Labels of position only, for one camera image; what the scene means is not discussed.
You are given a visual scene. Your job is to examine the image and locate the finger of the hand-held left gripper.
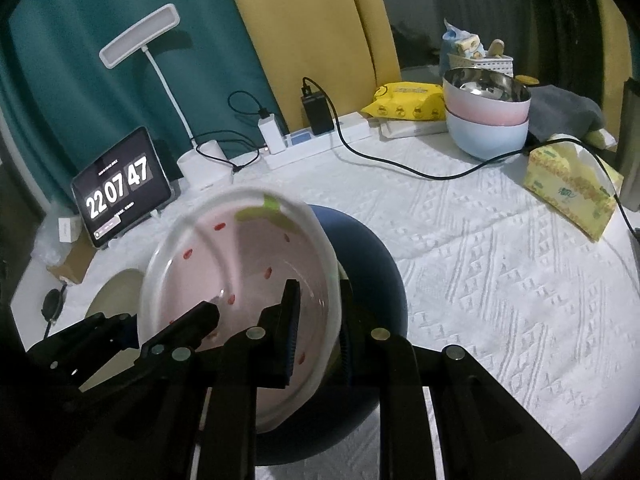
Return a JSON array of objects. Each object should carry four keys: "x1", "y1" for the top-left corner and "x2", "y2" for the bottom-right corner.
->
[
  {"x1": 140, "y1": 301, "x2": 221, "y2": 362},
  {"x1": 30, "y1": 312, "x2": 140, "y2": 377}
]

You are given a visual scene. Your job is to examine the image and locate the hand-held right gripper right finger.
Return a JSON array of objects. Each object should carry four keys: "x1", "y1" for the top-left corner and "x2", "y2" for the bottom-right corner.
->
[{"x1": 340, "y1": 277, "x2": 582, "y2": 480}]

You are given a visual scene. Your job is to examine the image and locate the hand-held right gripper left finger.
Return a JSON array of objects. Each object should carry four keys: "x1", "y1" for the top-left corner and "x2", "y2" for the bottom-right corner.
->
[{"x1": 65, "y1": 279, "x2": 303, "y2": 480}]

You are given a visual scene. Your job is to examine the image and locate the beige plate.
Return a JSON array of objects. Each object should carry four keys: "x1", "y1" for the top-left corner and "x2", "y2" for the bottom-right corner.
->
[{"x1": 85, "y1": 269, "x2": 146, "y2": 331}]

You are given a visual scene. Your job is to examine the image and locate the pink strawberry pattern bowl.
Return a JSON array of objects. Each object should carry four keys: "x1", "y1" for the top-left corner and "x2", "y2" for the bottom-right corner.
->
[{"x1": 137, "y1": 186, "x2": 343, "y2": 433}]

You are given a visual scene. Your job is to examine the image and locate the cardboard box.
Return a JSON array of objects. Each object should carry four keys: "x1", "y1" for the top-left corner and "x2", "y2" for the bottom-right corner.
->
[{"x1": 47, "y1": 232, "x2": 101, "y2": 286}]

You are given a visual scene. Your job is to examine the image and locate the clear plastic bag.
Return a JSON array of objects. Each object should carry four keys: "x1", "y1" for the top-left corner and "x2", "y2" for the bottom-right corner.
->
[{"x1": 32, "y1": 210, "x2": 63, "y2": 266}]

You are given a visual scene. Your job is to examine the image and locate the tablet with clock display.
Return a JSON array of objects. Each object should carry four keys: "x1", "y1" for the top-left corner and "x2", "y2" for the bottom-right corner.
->
[{"x1": 71, "y1": 126, "x2": 173, "y2": 249}]

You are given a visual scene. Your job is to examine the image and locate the white desk lamp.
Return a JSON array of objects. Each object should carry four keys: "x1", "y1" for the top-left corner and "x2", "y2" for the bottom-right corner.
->
[{"x1": 98, "y1": 4, "x2": 233, "y2": 191}]

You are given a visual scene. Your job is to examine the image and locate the white charger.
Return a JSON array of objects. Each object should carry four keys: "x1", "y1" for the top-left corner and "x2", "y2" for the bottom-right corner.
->
[{"x1": 257, "y1": 115, "x2": 288, "y2": 155}]

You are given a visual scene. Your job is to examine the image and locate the white power strip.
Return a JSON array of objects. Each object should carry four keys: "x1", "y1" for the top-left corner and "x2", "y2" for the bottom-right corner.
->
[{"x1": 263, "y1": 111, "x2": 373, "y2": 171}]

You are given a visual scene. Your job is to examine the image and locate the black charger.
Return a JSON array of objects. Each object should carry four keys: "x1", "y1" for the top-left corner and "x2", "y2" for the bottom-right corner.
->
[{"x1": 300, "y1": 87, "x2": 335, "y2": 136}]

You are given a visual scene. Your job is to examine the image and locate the white wet wipes pack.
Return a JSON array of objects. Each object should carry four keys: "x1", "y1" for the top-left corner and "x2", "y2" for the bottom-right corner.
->
[{"x1": 377, "y1": 117, "x2": 451, "y2": 140}]

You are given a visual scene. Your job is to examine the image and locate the light blue bowl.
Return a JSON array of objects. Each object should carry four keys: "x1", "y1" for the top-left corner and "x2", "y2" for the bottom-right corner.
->
[{"x1": 445, "y1": 110, "x2": 531, "y2": 162}]

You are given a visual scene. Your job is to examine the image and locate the pink steel-lined bowl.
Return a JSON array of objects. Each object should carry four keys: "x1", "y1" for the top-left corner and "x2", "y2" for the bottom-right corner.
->
[{"x1": 442, "y1": 66, "x2": 532, "y2": 127}]

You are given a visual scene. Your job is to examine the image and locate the yellow cheese-shaped sponge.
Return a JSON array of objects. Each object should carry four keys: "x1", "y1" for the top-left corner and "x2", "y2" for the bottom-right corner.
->
[{"x1": 522, "y1": 140, "x2": 625, "y2": 243}]

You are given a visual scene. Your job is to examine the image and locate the yellow curtain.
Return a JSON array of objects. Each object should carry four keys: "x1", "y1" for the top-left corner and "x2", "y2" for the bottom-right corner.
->
[
  {"x1": 587, "y1": 0, "x2": 632, "y2": 106},
  {"x1": 217, "y1": 0, "x2": 401, "y2": 131}
]

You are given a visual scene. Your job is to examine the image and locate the teal curtain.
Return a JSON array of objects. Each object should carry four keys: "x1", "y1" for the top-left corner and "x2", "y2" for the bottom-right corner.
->
[{"x1": 0, "y1": 0, "x2": 281, "y2": 211}]

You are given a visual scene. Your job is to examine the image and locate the white basket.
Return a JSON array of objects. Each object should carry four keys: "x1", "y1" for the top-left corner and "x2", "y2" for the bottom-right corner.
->
[{"x1": 447, "y1": 52, "x2": 515, "y2": 77}]

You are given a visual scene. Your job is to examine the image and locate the grey cloth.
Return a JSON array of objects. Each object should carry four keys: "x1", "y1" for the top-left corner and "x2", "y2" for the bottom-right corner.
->
[{"x1": 525, "y1": 84, "x2": 607, "y2": 145}]

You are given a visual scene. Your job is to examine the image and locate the light blue packet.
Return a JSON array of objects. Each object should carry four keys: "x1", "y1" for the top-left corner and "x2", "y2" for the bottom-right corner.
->
[{"x1": 440, "y1": 19, "x2": 486, "y2": 66}]

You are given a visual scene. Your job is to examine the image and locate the black round device with cable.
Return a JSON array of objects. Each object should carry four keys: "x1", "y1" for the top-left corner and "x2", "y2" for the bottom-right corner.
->
[{"x1": 41, "y1": 282, "x2": 68, "y2": 346}]

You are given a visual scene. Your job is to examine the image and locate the black charger cable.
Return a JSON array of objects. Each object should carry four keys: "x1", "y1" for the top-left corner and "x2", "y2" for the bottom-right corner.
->
[{"x1": 302, "y1": 76, "x2": 640, "y2": 241}]

